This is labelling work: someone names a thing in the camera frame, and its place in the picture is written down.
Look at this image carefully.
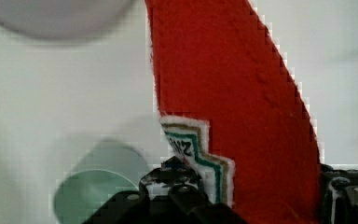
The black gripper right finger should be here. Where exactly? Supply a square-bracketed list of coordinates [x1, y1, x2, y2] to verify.
[320, 164, 358, 224]

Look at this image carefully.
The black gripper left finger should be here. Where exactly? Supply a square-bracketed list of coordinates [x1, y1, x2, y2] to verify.
[83, 157, 248, 224]

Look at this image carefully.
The red plush ketchup bottle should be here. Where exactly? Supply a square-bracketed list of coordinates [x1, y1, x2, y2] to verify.
[145, 0, 321, 224]

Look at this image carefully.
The grey round plate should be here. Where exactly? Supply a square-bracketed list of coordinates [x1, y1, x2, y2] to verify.
[0, 0, 133, 40]

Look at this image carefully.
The teal green cup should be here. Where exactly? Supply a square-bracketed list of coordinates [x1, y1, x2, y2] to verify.
[53, 140, 149, 224]

